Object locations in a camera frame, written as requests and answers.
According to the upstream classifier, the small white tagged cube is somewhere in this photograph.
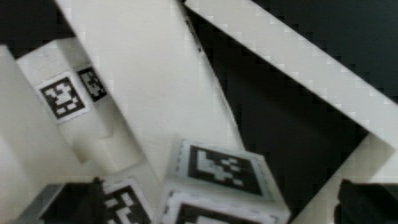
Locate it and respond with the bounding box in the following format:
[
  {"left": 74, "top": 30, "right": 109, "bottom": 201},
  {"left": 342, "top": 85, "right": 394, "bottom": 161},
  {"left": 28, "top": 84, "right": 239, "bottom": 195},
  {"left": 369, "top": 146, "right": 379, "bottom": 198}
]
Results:
[{"left": 154, "top": 139, "right": 291, "bottom": 224}]

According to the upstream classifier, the white chair back frame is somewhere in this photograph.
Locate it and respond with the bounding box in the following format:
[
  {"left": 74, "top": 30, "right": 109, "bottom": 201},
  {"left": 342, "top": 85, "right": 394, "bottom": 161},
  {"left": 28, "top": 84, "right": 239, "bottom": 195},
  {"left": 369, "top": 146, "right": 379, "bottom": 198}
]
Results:
[{"left": 0, "top": 0, "right": 250, "bottom": 224}]

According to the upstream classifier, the white front obstacle wall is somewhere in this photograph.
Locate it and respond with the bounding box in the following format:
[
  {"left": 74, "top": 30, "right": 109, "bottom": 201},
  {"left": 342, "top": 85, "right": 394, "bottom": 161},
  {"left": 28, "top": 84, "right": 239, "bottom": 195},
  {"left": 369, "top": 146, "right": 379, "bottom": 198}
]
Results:
[{"left": 182, "top": 0, "right": 398, "bottom": 149}]

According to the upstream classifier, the white obstacle wall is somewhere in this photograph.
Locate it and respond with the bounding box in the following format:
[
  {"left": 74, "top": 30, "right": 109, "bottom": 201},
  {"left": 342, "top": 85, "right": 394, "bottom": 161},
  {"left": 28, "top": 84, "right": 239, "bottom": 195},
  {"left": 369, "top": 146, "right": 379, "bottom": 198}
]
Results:
[
  {"left": 182, "top": 0, "right": 398, "bottom": 149},
  {"left": 289, "top": 133, "right": 398, "bottom": 224}
]

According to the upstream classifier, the white right obstacle wall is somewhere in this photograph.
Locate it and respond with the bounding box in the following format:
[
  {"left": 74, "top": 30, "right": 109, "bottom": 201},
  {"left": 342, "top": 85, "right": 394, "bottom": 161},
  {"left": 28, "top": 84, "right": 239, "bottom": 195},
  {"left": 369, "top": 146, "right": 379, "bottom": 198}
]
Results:
[{"left": 289, "top": 133, "right": 398, "bottom": 224}]

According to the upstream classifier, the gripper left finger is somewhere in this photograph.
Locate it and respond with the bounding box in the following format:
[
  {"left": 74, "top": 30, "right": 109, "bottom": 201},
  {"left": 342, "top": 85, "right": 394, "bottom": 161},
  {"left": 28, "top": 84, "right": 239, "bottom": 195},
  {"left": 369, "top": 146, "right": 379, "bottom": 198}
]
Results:
[{"left": 12, "top": 179, "right": 106, "bottom": 224}]

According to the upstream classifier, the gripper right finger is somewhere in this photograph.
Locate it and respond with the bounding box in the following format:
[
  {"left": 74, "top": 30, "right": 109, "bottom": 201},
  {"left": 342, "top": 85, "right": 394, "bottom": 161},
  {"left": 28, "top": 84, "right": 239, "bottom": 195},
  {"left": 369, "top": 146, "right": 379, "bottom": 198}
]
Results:
[{"left": 333, "top": 180, "right": 398, "bottom": 224}]

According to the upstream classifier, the white chair seat part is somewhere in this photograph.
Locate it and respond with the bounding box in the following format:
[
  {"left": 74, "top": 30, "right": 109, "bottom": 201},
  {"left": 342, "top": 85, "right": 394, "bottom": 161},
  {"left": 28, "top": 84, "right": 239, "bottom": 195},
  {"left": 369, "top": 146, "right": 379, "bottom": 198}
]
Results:
[{"left": 15, "top": 38, "right": 141, "bottom": 173}]

